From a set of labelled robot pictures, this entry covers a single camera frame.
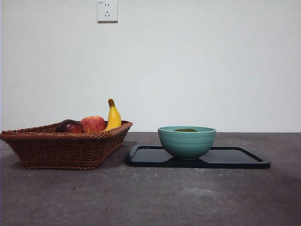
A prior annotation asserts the teal ribbed bowl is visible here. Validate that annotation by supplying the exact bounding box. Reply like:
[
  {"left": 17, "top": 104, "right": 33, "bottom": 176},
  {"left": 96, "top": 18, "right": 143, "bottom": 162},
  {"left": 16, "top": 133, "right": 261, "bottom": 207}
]
[{"left": 157, "top": 126, "right": 217, "bottom": 161}]

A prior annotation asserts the yellow banana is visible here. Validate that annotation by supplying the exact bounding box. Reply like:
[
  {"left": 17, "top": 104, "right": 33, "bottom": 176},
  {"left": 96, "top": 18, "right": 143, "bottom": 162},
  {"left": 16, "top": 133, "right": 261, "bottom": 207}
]
[{"left": 103, "top": 98, "right": 122, "bottom": 131}]

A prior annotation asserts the red yellow apple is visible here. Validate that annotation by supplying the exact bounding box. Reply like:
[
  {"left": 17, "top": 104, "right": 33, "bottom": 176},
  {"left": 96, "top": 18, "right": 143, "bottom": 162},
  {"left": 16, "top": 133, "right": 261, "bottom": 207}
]
[{"left": 79, "top": 115, "right": 107, "bottom": 134}]

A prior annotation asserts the dark red plum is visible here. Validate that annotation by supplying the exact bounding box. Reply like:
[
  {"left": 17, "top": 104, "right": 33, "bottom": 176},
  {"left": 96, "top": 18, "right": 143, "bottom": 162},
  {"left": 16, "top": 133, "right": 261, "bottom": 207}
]
[{"left": 55, "top": 119, "right": 84, "bottom": 134}]

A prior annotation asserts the black rectangular tray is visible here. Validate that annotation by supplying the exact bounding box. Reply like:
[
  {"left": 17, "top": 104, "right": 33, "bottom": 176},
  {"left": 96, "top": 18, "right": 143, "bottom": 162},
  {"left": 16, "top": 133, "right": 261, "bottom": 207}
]
[{"left": 125, "top": 145, "right": 271, "bottom": 169}]

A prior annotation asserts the brown wicker basket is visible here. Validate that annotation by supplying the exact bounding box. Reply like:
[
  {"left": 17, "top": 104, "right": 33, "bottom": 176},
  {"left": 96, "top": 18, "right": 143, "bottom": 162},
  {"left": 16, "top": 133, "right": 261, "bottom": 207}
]
[{"left": 0, "top": 120, "right": 134, "bottom": 170}]

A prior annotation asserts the white wall power socket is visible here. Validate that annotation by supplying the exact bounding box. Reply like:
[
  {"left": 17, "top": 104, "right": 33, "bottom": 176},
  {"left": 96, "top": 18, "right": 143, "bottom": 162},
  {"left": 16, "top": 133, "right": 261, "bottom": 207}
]
[{"left": 97, "top": 0, "right": 119, "bottom": 24}]

